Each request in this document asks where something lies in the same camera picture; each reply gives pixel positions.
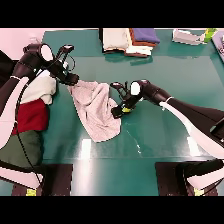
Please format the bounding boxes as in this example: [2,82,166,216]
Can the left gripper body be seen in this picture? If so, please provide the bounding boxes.
[59,70,80,87]

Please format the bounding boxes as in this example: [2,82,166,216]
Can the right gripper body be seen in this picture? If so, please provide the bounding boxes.
[110,99,135,120]

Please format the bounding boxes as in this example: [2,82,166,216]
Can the pale pink garment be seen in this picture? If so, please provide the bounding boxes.
[67,79,123,144]

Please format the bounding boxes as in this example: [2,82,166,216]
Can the red garment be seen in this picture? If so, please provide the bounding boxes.
[11,98,51,136]

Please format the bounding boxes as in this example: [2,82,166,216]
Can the beige folded garment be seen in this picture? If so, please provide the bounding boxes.
[100,28,132,54]

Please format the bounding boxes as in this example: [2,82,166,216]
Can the white folded garment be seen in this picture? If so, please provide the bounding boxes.
[124,44,155,58]

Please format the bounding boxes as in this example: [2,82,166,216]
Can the brown folded garment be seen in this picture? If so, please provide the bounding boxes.
[128,28,158,48]

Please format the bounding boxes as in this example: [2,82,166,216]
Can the purple folded garment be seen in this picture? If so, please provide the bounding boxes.
[131,28,161,45]

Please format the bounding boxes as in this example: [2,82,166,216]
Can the dark green garment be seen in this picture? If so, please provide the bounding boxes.
[0,129,45,168]

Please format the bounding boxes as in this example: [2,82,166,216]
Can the green packet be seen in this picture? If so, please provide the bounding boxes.
[203,28,218,44]

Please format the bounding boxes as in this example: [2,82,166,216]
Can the lavender cloth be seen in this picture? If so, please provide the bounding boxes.
[211,30,224,64]

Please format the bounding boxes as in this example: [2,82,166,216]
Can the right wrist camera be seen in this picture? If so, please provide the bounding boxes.
[110,81,130,102]

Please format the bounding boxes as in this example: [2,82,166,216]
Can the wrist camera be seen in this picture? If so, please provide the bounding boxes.
[110,81,130,102]
[56,44,76,66]

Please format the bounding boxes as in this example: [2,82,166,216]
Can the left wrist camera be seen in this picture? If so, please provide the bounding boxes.
[56,44,76,66]

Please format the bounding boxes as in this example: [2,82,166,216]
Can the black cable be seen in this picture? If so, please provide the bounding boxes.
[12,83,46,196]

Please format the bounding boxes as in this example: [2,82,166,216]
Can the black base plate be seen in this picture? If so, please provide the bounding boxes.
[154,161,224,197]
[11,162,74,197]

